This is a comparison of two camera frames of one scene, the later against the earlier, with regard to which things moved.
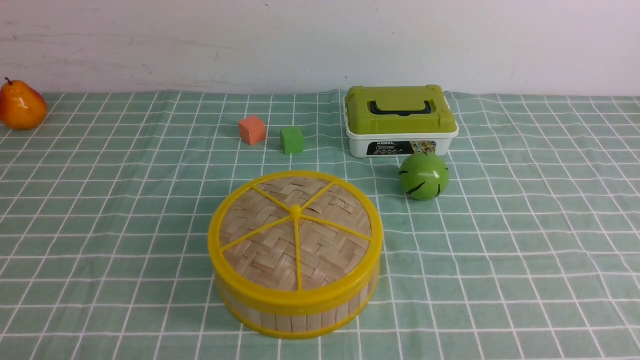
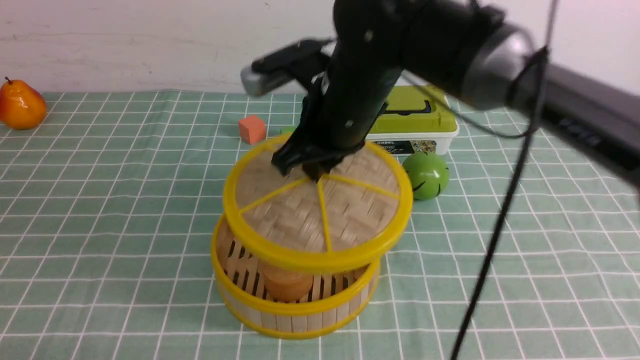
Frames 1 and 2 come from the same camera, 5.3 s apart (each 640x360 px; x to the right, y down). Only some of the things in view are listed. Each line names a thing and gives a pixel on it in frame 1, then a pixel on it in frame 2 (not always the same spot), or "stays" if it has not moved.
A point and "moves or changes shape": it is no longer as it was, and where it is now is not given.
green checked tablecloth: [532, 252] stays
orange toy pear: [21, 108] stays
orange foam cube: [252, 130] stays
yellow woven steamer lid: [295, 240] moves or changes shape
